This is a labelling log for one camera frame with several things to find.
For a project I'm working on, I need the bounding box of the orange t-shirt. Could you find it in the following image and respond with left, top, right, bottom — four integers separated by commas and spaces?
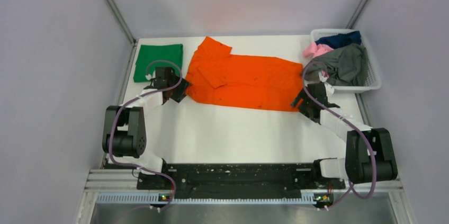
185, 37, 303, 112

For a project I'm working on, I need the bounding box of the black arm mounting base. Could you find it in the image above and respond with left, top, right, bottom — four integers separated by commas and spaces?
137, 163, 346, 200

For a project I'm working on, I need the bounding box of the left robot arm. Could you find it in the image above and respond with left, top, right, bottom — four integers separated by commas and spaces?
102, 67, 190, 189

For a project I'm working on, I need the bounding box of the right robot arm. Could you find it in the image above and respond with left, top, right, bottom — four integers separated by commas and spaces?
291, 83, 398, 188

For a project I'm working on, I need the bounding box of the folded green t-shirt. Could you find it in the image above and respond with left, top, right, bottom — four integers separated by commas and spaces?
133, 44, 183, 83

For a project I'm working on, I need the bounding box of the grey t-shirt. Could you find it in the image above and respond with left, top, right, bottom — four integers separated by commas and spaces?
300, 43, 368, 86

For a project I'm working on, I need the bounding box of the pink t-shirt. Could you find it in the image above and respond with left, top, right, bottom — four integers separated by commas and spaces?
303, 42, 334, 58

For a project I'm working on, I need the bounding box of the white plastic laundry basket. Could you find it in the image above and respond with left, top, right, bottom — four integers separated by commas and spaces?
310, 29, 382, 94

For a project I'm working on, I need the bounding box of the navy blue t-shirt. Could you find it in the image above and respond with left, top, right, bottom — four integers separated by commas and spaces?
315, 31, 362, 49

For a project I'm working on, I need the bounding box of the left corner metal strut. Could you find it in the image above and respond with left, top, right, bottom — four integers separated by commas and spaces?
105, 0, 136, 46

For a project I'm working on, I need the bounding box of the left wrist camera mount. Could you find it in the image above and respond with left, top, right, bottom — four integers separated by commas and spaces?
145, 72, 156, 80

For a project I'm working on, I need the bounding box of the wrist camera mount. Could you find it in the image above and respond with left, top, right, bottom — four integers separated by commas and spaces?
318, 70, 335, 96
145, 72, 156, 80

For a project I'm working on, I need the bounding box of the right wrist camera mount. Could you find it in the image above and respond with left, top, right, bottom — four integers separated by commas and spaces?
318, 70, 335, 96

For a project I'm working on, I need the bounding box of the aluminium frame rail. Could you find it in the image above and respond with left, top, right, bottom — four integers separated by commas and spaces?
84, 168, 404, 205

